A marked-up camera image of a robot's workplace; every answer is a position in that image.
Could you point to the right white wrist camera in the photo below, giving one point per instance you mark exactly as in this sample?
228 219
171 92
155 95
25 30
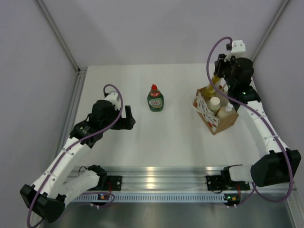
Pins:
237 46

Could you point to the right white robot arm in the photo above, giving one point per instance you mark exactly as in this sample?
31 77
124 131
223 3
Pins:
276 163

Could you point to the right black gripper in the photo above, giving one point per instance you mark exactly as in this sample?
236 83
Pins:
221 62

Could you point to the yellow dish soap bottle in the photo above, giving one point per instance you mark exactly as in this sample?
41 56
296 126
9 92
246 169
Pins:
210 91

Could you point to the pale green white-capped bottle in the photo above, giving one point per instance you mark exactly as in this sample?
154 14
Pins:
214 104

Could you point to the white slotted cable duct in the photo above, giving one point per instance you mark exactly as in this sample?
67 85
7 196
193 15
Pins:
169 197

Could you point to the right aluminium frame post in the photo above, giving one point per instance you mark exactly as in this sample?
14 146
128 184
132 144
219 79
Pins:
284 4

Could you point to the left aluminium frame post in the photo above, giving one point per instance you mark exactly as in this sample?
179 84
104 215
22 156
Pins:
64 47

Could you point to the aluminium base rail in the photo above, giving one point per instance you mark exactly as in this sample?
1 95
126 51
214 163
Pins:
166 179

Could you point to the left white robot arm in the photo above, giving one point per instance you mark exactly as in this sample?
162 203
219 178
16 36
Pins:
49 195

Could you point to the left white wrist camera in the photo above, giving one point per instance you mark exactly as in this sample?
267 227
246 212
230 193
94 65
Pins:
114 98

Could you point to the cream lotion bottle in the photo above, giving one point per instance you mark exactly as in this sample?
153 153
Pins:
226 111

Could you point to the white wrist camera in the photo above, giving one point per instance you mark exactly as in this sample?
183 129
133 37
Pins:
237 46
114 98

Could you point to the aluminium frame post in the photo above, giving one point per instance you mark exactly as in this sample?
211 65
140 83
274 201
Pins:
284 4
64 47

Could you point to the watermelon print canvas bag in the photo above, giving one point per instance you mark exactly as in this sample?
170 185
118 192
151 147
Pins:
214 124

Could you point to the green dish soap bottle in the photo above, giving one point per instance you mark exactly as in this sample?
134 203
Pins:
155 99

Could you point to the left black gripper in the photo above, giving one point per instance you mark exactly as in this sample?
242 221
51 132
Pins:
125 123

